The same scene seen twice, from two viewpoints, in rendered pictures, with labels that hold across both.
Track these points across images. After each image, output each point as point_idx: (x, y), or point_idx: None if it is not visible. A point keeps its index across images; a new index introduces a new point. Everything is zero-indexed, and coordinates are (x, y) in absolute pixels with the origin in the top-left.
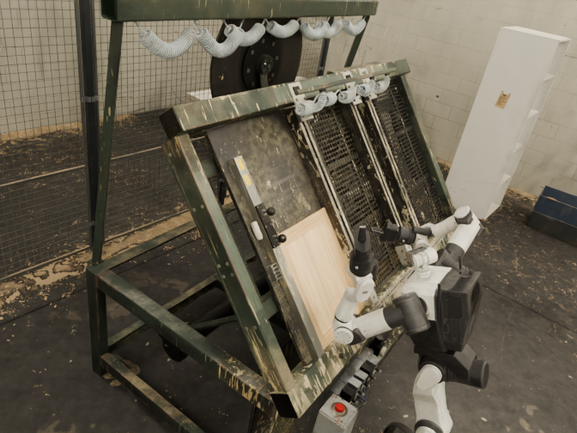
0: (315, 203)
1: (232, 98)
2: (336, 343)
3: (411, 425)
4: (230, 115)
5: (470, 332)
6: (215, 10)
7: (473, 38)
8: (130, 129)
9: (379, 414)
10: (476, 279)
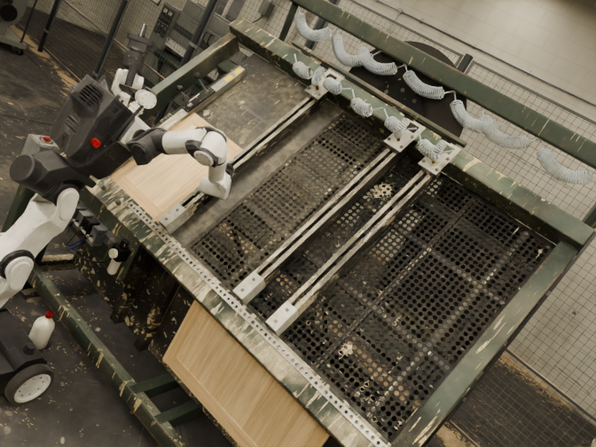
0: None
1: (275, 40)
2: (114, 182)
3: (45, 437)
4: (261, 42)
5: (68, 148)
6: (353, 26)
7: None
8: (538, 397)
9: (76, 412)
10: (105, 89)
